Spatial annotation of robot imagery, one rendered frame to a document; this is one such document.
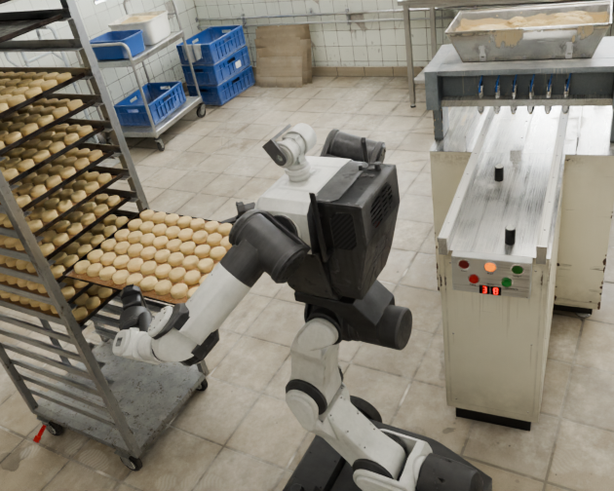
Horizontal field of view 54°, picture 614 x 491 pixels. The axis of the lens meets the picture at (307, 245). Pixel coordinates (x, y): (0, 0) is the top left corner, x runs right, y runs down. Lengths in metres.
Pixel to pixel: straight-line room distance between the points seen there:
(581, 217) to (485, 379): 0.79
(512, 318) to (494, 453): 0.60
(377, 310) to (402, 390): 1.14
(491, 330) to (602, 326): 0.94
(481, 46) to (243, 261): 1.48
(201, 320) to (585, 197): 1.76
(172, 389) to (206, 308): 1.46
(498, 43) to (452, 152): 0.46
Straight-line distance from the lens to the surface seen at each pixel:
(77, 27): 2.06
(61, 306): 2.09
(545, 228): 1.97
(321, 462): 2.24
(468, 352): 2.25
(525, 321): 2.11
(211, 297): 1.28
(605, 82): 2.51
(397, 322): 1.55
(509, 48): 2.45
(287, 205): 1.35
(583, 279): 2.85
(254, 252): 1.26
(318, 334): 1.62
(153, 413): 2.66
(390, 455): 2.05
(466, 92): 2.56
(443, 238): 1.91
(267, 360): 2.91
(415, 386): 2.68
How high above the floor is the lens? 1.98
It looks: 33 degrees down
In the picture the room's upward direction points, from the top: 11 degrees counter-clockwise
